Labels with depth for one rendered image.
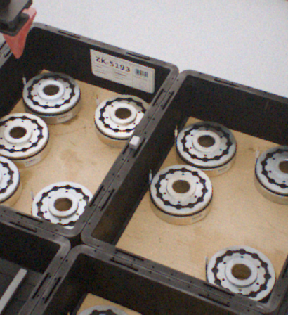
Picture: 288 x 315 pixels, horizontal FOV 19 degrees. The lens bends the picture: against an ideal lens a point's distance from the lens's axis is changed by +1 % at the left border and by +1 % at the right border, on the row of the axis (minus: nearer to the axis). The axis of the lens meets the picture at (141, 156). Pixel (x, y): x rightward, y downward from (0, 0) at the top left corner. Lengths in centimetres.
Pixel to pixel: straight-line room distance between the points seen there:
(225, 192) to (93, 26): 63
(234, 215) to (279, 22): 65
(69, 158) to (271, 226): 36
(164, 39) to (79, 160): 50
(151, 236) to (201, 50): 60
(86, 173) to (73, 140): 8
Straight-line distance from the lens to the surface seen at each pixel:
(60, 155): 148
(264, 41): 188
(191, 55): 184
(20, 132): 150
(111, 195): 131
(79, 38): 154
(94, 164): 146
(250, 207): 141
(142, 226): 138
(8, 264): 136
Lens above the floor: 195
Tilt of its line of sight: 50 degrees down
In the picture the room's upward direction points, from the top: 1 degrees counter-clockwise
